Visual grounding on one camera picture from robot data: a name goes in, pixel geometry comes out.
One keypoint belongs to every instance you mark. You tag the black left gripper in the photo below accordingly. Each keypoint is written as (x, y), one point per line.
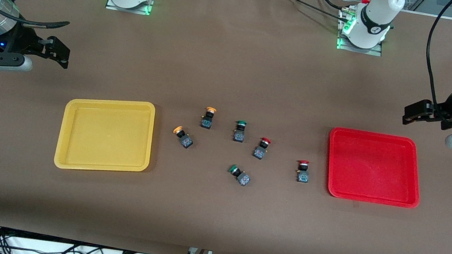
(442, 111)

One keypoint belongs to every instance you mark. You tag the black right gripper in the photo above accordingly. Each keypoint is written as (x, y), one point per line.
(24, 39)

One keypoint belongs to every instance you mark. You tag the red push button switch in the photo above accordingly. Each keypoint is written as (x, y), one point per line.
(259, 152)
(302, 176)

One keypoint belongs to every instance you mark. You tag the yellow push button switch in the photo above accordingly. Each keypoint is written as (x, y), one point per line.
(186, 141)
(207, 122)

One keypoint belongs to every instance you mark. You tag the red plastic tray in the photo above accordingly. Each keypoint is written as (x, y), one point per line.
(371, 175)

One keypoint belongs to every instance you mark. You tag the yellow plastic tray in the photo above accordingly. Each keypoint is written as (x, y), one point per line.
(87, 155)

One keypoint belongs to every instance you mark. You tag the brown table cover mat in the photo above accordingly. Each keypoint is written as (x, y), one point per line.
(213, 214)

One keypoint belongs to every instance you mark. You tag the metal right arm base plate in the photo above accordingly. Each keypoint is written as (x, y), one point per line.
(112, 6)

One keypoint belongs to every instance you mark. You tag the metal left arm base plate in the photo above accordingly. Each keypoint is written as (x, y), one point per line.
(374, 52)

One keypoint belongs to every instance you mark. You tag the green push button switch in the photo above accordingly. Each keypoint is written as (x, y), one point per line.
(243, 179)
(239, 135)

